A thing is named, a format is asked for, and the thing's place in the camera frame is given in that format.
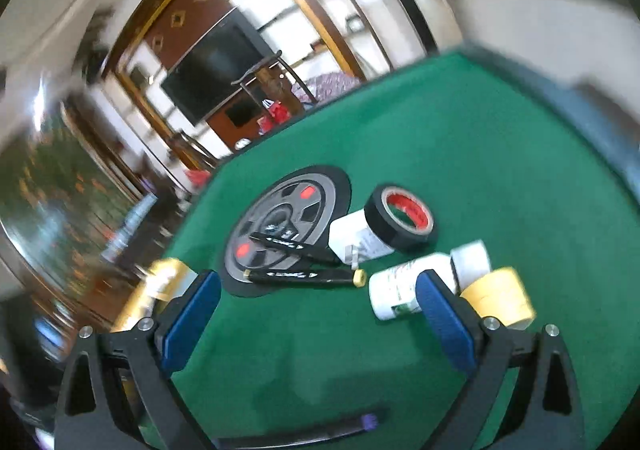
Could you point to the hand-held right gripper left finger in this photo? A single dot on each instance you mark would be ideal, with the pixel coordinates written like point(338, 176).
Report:
point(187, 325)

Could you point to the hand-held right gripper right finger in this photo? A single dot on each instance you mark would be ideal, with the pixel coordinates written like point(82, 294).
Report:
point(447, 325)

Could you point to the black marker purple cap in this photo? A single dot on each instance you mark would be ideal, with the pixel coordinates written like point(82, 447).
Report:
point(310, 432)

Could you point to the gold box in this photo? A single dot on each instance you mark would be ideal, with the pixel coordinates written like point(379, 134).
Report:
point(150, 290)

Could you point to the yellow jar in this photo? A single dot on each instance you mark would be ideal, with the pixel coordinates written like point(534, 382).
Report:
point(500, 300)

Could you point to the white bottle plant label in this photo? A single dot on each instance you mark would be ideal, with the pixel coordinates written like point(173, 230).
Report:
point(395, 285)

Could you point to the black tape roll red core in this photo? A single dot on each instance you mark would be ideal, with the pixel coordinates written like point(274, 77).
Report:
point(395, 225)

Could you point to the black marker yellow cap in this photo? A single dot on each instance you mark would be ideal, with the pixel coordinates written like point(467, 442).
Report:
point(305, 276)

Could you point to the white bottle under tape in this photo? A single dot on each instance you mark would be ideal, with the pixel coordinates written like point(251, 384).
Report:
point(350, 235)

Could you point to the black marker, beige cap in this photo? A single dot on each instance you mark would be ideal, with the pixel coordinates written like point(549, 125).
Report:
point(295, 246)

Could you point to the round grey table control panel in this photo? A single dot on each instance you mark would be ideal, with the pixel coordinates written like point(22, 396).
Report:
point(285, 225)

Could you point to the brown television cabinet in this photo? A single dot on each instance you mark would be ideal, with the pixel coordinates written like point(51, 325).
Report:
point(240, 122)

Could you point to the red bag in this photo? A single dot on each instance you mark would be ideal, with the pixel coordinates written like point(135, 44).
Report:
point(276, 114)

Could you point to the black television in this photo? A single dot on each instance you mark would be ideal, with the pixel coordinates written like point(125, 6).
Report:
point(215, 65)

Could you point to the wooden chair curved back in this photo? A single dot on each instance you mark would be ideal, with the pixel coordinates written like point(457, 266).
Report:
point(272, 77)

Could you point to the floral cloth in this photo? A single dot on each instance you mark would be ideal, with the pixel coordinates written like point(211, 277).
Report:
point(325, 85)

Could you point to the wooden wall shelf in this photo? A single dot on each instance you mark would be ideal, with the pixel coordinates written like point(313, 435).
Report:
point(320, 15)

